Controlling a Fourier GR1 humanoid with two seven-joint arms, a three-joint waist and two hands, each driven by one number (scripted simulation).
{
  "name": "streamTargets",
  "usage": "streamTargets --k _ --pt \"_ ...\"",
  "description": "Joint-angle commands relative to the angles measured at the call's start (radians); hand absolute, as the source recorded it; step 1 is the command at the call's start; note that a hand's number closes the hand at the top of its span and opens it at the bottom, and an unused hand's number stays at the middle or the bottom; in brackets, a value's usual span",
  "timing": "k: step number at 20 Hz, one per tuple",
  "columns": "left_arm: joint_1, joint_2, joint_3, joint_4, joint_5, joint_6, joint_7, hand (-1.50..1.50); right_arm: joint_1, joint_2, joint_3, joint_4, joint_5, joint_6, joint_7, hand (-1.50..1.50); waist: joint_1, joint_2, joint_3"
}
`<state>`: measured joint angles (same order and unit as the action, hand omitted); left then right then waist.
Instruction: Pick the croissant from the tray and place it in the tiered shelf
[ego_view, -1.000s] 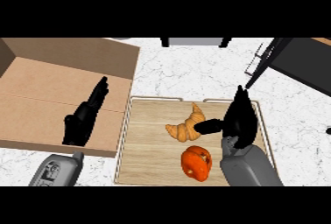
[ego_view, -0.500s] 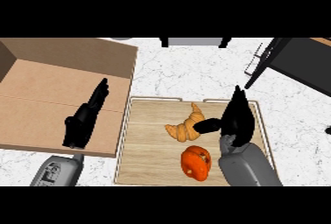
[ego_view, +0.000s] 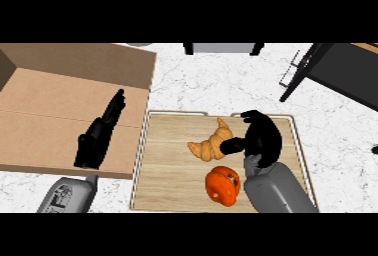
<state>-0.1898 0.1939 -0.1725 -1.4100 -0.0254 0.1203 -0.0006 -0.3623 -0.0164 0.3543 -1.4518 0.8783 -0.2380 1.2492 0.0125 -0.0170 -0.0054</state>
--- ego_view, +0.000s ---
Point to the grey appliance with black legs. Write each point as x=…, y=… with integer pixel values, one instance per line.
x=224, y=47

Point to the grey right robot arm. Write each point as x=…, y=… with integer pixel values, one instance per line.
x=275, y=188

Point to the wooden tray with white rim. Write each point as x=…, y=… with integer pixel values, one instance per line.
x=178, y=166

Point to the small black object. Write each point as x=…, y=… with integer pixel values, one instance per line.
x=376, y=149

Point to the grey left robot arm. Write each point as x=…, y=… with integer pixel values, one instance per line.
x=69, y=195

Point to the orange bell pepper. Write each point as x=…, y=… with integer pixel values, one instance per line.
x=222, y=185

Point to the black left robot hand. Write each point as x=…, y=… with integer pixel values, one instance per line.
x=98, y=136

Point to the grey round object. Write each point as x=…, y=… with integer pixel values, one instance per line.
x=139, y=44

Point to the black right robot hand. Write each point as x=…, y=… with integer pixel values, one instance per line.
x=263, y=140

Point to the golden croissant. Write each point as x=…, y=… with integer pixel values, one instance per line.
x=213, y=143

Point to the brown cardboard box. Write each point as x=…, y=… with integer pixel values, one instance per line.
x=60, y=110

